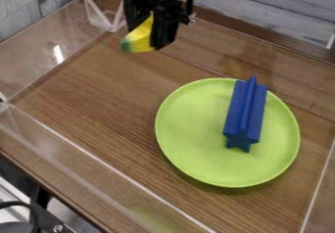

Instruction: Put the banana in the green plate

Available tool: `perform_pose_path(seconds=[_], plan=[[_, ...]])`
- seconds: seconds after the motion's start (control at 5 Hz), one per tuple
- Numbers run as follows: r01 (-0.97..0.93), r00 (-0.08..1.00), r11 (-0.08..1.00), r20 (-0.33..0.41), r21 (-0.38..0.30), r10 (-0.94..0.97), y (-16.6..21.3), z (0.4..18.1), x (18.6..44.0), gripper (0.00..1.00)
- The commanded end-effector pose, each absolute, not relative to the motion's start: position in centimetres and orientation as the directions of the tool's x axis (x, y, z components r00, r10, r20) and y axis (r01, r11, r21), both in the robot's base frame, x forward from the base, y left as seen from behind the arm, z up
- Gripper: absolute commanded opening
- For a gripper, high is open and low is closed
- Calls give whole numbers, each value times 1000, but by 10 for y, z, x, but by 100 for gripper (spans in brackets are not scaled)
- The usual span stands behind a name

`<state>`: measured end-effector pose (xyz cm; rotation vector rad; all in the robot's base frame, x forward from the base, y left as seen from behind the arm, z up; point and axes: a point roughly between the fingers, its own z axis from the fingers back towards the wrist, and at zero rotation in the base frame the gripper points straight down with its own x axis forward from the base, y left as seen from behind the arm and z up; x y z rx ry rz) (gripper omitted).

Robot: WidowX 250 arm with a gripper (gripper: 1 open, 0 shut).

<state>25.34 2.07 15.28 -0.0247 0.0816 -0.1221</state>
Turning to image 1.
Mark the black metal table bracket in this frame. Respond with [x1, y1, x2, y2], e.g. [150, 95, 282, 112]
[30, 185, 76, 233]

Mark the black cable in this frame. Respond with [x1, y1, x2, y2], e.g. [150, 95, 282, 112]
[0, 201, 43, 233]

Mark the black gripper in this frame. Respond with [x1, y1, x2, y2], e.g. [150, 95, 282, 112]
[122, 0, 194, 50]

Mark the yellow toy banana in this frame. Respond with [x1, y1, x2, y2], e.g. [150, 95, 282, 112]
[120, 16, 153, 53]

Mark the clear acrylic tray wall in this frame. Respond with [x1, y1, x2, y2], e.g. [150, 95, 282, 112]
[0, 0, 335, 233]

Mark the green round plate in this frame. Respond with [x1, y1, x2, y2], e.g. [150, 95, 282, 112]
[154, 78, 301, 188]

